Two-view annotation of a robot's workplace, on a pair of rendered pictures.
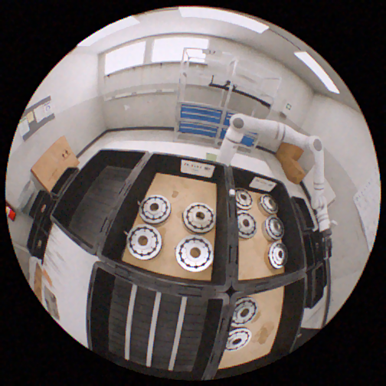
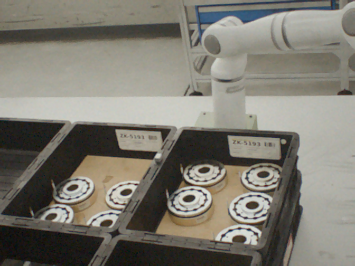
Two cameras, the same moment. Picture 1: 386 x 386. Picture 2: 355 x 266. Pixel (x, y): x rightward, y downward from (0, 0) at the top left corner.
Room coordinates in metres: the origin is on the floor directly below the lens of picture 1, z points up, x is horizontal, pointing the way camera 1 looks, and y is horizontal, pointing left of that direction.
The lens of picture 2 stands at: (-0.84, -0.68, 1.73)
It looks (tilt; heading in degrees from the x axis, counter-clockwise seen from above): 32 degrees down; 26
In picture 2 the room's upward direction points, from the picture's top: 10 degrees counter-clockwise
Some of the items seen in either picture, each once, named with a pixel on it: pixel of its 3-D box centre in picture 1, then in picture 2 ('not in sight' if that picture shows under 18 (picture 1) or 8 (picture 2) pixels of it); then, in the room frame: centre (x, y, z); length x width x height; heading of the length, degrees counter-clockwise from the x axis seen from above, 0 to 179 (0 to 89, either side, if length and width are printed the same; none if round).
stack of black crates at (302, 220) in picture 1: (291, 221); not in sight; (0.51, -1.21, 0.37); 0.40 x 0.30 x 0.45; 6
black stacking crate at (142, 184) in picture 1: (175, 211); (97, 190); (0.15, 0.04, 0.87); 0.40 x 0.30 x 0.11; 2
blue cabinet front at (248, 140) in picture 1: (240, 130); not in sight; (2.19, -0.64, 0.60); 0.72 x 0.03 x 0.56; 96
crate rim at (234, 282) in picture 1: (271, 217); (215, 182); (0.16, -0.26, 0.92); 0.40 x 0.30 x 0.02; 2
